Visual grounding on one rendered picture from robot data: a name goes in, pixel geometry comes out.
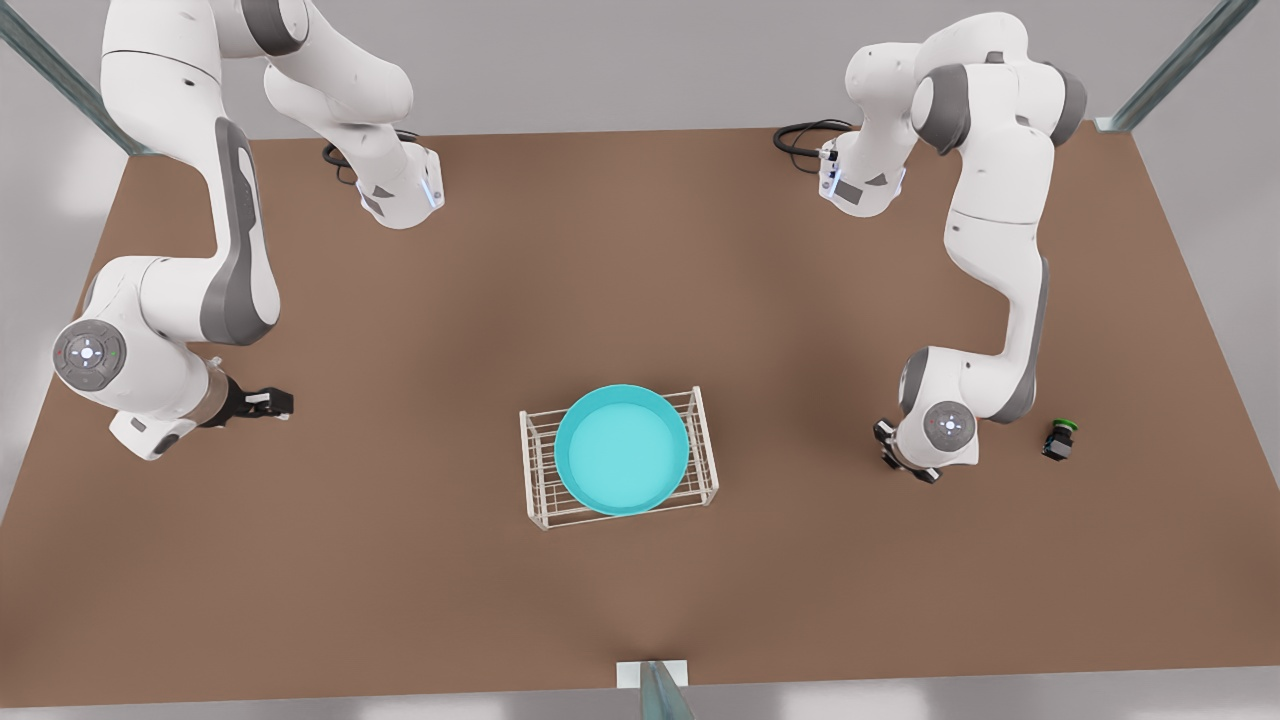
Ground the black cable loop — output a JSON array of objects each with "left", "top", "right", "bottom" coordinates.
[
  {"left": 322, "top": 129, "right": 421, "bottom": 187},
  {"left": 773, "top": 119, "right": 857, "bottom": 177}
]

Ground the white wire shelf rack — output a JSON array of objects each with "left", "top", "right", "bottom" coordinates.
[{"left": 519, "top": 386, "right": 720, "bottom": 531}]

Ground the silver frame post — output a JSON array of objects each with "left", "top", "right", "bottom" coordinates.
[
  {"left": 616, "top": 659, "right": 697, "bottom": 720},
  {"left": 1094, "top": 0, "right": 1261, "bottom": 135},
  {"left": 0, "top": 0, "right": 153, "bottom": 159}
]

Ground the cyan round plate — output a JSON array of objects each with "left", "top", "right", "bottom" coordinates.
[{"left": 554, "top": 385, "right": 692, "bottom": 517}]

